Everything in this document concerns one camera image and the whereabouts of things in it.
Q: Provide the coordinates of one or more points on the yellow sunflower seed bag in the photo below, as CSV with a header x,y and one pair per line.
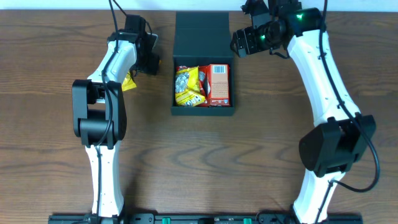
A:
x,y
187,88

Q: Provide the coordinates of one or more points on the dark green box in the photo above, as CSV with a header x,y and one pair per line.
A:
x,y
203,38

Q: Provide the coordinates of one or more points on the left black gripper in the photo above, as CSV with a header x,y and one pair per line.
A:
x,y
153,66

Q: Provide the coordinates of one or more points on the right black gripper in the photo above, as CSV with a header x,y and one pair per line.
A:
x,y
245,43

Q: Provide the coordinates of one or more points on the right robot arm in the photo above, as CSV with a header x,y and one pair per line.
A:
x,y
341,134

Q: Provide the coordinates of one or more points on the red snack bag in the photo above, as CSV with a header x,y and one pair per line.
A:
x,y
202,79

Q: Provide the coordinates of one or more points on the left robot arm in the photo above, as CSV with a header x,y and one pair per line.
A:
x,y
99,113

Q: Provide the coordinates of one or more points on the orange red snack box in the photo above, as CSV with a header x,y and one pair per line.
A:
x,y
218,85

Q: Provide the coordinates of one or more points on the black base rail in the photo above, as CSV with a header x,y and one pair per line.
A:
x,y
149,218

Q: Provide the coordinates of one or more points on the yellow Julie's sandwich packet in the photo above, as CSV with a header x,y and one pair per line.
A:
x,y
128,83

